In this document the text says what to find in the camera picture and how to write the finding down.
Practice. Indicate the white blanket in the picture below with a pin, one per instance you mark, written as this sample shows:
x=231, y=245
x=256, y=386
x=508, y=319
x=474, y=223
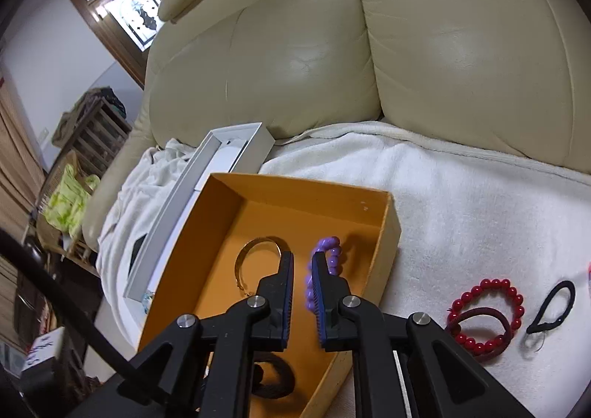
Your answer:
x=461, y=196

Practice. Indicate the white long cardboard box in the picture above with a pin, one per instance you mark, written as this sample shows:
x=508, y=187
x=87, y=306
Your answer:
x=184, y=196

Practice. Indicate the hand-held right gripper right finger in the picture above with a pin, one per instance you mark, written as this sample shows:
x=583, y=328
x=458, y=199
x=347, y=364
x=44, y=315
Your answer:
x=318, y=307

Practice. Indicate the beige leather sofa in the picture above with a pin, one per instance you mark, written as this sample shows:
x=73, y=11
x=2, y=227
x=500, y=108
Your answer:
x=300, y=53

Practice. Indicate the gold bangle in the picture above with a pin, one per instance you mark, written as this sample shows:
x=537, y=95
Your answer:
x=256, y=240

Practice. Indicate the wooden glass-panel door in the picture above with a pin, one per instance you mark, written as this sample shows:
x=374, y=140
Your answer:
x=134, y=16

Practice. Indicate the white printed carton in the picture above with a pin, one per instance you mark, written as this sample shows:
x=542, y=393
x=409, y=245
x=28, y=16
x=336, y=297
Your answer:
x=44, y=348

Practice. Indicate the bamboo curtain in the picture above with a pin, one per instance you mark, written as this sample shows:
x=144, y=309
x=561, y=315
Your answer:
x=14, y=168

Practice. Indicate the orange cardboard box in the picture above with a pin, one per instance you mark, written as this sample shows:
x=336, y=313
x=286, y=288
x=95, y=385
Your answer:
x=258, y=224

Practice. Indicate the wooden crib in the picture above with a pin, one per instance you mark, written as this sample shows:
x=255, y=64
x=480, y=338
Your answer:
x=99, y=136

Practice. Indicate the pile of olive clothes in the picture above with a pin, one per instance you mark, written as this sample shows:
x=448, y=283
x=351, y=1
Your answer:
x=83, y=108

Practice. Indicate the green patterned cushion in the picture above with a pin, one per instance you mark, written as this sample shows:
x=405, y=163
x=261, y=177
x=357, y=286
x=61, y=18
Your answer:
x=69, y=205

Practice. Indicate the wicker chair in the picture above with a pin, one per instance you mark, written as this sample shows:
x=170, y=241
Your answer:
x=51, y=238

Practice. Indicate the white wall socket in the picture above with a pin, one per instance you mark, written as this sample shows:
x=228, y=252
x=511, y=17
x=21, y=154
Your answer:
x=44, y=134

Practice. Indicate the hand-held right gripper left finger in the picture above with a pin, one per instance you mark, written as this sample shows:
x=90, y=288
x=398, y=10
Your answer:
x=287, y=307

